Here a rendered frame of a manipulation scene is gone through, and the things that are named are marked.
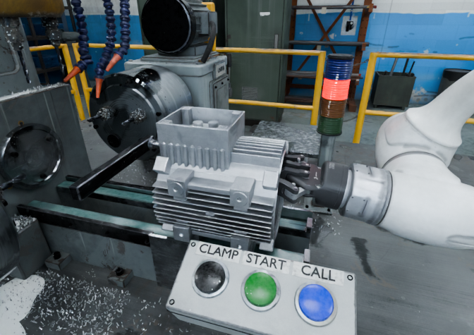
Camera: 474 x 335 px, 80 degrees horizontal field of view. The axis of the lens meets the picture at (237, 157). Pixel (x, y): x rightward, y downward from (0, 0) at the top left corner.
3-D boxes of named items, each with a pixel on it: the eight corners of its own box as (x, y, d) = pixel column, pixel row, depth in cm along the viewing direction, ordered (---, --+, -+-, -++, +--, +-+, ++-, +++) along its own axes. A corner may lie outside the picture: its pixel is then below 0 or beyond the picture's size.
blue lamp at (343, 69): (324, 80, 65) (326, 59, 63) (324, 75, 70) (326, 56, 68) (351, 81, 64) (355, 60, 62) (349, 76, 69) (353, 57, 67)
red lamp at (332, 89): (321, 99, 67) (324, 80, 65) (321, 93, 72) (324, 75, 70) (348, 101, 66) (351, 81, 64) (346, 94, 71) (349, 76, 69)
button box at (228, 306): (176, 319, 30) (161, 307, 26) (199, 255, 34) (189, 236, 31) (347, 369, 26) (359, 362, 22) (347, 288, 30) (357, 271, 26)
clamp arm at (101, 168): (147, 144, 73) (69, 199, 51) (144, 134, 71) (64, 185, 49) (159, 146, 72) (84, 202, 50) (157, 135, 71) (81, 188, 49)
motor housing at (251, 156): (158, 250, 51) (142, 154, 42) (199, 193, 67) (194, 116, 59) (269, 275, 46) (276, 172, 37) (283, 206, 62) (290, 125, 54)
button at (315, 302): (295, 319, 25) (297, 314, 24) (299, 285, 27) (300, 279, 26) (330, 329, 25) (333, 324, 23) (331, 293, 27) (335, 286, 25)
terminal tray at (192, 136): (159, 164, 47) (154, 123, 44) (186, 140, 57) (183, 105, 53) (228, 173, 44) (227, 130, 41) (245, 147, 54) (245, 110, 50)
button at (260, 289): (242, 305, 27) (240, 300, 25) (249, 273, 28) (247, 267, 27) (274, 314, 26) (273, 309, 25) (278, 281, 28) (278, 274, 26)
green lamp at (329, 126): (317, 134, 71) (319, 117, 69) (317, 126, 76) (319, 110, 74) (341, 137, 70) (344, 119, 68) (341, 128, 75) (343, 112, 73)
